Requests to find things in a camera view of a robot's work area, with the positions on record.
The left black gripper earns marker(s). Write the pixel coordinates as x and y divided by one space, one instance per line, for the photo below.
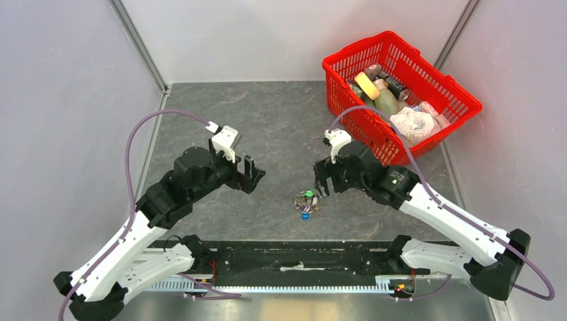
247 182

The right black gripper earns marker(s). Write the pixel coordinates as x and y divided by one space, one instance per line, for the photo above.
324 168

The large silver keyring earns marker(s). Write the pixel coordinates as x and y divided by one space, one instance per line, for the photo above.
307 204

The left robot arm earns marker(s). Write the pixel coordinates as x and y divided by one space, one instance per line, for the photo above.
102 287

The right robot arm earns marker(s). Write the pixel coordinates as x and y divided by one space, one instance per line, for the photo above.
483 253

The green bottle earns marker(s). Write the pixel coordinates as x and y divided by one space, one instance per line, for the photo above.
386 101

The crumpled white plastic bag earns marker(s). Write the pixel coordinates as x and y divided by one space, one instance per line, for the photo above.
415 126

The dark can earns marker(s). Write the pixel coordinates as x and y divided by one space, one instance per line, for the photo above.
399 90

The red plastic basket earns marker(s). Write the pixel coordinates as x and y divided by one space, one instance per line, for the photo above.
411 79

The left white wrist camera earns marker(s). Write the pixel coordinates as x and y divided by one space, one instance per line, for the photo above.
225 140

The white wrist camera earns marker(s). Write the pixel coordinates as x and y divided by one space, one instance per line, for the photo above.
337 138
225 140

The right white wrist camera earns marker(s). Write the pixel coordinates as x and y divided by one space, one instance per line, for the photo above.
337 138

